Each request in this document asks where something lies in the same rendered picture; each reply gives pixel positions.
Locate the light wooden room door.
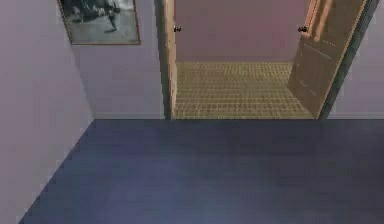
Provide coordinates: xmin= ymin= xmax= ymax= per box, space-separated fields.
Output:
xmin=287 ymin=0 xmax=369 ymax=120
xmin=162 ymin=0 xmax=178 ymax=121

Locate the framed black and white picture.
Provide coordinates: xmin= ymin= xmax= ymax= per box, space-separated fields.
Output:
xmin=56 ymin=0 xmax=142 ymax=46

